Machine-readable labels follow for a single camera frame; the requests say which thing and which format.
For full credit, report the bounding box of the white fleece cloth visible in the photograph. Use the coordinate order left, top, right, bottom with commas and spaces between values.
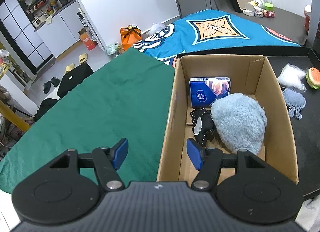
295, 195, 320, 232

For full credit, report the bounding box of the white kitchen cabinet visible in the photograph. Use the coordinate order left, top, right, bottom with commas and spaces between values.
18, 0, 84, 58

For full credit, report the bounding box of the light blue fluffy plush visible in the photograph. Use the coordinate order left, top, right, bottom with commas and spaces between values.
210, 93, 267, 155

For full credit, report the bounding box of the black stitched plush toy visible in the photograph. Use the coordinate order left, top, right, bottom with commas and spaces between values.
190, 107, 216, 147

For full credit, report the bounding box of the orange carton on floor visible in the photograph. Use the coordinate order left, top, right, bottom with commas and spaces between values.
78, 28, 97, 51

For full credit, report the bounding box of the grey desk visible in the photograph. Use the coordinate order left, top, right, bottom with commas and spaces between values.
307, 0, 320, 48

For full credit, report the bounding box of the blue patterned blanket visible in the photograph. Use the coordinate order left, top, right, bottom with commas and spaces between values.
132, 10, 299, 67

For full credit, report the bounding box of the yellow slipper pair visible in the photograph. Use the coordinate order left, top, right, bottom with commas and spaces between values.
64, 52, 89, 74

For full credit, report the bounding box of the blue denim jellyfish patch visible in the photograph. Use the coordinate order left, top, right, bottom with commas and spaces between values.
282, 88, 306, 120

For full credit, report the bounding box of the blue tissue pack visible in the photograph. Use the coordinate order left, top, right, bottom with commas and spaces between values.
189, 77, 231, 108

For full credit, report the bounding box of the brown cardboard box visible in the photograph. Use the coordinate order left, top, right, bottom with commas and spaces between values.
157, 54, 299, 183

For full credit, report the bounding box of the green lidded cup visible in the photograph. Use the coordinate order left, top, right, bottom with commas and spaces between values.
264, 2, 274, 12

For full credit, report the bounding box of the green cloth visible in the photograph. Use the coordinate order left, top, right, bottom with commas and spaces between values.
1, 48, 175, 193

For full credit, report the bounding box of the red basket under desk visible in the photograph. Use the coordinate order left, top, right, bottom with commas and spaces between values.
304, 5, 311, 32

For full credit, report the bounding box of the black chair with dot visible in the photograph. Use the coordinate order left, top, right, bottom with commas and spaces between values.
57, 63, 94, 98

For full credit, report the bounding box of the clear bag white filling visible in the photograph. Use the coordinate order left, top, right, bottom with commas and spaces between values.
277, 63, 306, 92

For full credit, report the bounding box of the orange bag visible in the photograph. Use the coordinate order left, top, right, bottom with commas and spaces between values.
120, 25, 143, 51

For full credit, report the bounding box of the black slipper pair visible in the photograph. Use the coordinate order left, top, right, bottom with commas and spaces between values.
43, 77, 61, 94

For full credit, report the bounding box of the burger plush toy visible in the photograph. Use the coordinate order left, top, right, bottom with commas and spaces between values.
306, 67, 320, 90

